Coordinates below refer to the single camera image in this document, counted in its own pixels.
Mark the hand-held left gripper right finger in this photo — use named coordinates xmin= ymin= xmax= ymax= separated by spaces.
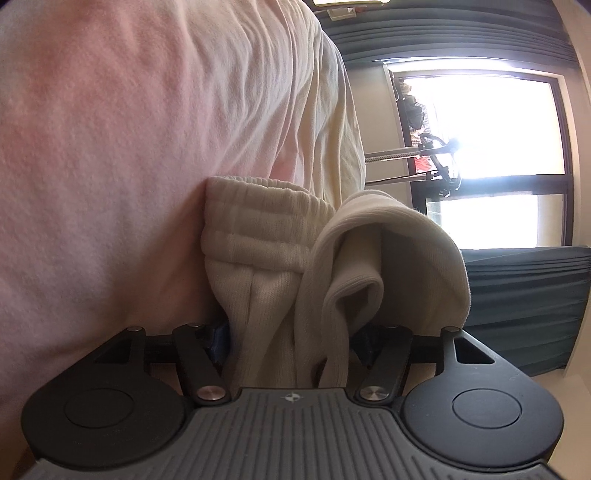
xmin=350 ymin=324 xmax=502 ymax=406

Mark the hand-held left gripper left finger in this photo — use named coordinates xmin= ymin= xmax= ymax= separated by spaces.
xmin=85 ymin=323 xmax=232 ymax=407

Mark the white zip sweatshirt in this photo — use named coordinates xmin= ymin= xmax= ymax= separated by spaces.
xmin=201 ymin=175 xmax=472 ymax=388

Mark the teal curtain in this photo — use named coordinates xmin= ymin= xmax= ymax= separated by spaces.
xmin=321 ymin=7 xmax=580 ymax=68
xmin=462 ymin=246 xmax=591 ymax=376

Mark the garment steamer stand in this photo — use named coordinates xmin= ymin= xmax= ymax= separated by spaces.
xmin=365 ymin=131 xmax=462 ymax=199

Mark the pastel bed sheet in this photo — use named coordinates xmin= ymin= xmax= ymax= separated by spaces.
xmin=0 ymin=0 xmax=368 ymax=462

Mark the dark framed window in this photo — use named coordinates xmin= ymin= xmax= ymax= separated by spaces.
xmin=388 ymin=67 xmax=579 ymax=250

